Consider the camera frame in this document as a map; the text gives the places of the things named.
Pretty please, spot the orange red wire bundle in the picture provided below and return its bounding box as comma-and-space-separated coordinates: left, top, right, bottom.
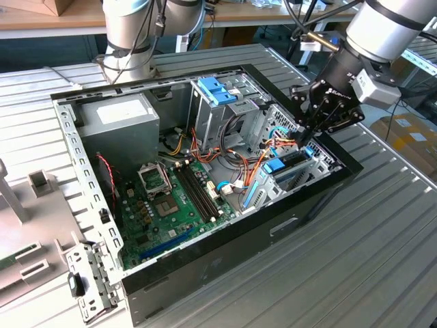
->
189, 128, 274, 187

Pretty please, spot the yellow black wire bundle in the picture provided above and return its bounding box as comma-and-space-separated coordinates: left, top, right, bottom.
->
166, 128, 188, 157

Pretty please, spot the blue expansion slot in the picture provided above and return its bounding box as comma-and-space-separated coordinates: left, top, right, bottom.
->
138, 227, 195, 262

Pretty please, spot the CPU socket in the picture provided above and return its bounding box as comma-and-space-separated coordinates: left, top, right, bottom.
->
152, 196, 180, 219

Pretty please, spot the metal socket cover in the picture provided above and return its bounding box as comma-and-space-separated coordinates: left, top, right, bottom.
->
136, 163, 172, 201

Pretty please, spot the black plastic latch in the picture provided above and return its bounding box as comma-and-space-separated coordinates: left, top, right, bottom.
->
67, 272, 85, 297

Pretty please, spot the blue plastic drive latch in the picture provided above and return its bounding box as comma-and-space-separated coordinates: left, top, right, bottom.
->
197, 77, 237, 107

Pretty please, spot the thin locking lever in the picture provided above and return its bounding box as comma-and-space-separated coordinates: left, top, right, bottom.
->
161, 165, 173, 193

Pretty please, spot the hard disk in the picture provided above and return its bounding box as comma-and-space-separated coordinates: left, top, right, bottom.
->
242, 145, 317, 211

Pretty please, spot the grey power supply unit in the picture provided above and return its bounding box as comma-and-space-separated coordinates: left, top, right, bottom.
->
77, 92, 160, 172

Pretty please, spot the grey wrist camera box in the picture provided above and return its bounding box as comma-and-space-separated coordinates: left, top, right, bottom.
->
350, 67, 403, 111

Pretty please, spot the red yellow power wire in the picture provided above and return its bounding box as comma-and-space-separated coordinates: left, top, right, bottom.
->
266, 131, 305, 151

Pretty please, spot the metal slat table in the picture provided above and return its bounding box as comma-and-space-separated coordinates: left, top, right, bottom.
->
401, 33, 437, 80

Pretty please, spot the black open PC case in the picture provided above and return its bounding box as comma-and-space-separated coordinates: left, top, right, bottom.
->
50, 63, 365, 327

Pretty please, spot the short blue wire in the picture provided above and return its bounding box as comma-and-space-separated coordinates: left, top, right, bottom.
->
216, 180, 247, 197

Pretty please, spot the black case fan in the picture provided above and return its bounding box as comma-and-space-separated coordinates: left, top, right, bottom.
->
94, 152, 121, 226

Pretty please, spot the grey metal disk bay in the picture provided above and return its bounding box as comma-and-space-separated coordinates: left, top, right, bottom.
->
238, 150, 344, 216

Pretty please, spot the grey parts rack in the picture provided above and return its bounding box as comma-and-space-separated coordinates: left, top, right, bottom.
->
0, 159, 81, 308

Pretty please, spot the green motherboard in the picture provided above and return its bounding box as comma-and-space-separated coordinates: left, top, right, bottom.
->
115, 159, 236, 271

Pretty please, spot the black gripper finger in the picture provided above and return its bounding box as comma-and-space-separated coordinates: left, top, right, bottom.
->
290, 85, 310, 148
305, 111, 365, 148

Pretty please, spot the long wooden desk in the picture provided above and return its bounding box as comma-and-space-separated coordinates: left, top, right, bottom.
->
0, 0, 358, 40

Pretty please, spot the black RAM slot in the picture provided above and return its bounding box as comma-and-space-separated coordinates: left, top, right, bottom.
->
183, 163, 218, 220
180, 164, 214, 222
187, 161, 221, 218
175, 165, 211, 223

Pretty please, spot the long light blue wire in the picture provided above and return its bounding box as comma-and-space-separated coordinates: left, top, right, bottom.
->
268, 125, 296, 159

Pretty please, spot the small cardboard box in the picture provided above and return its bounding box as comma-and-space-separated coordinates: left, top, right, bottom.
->
5, 0, 74, 17

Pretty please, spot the green RAM stick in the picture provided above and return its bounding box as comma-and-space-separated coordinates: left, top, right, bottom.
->
0, 243, 38, 271

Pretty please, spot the grey metal drive cage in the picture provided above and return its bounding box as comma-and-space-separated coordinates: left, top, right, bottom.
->
186, 73, 270, 154

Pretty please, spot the large labelled cardboard box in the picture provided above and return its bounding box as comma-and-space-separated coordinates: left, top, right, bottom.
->
370, 114, 437, 187

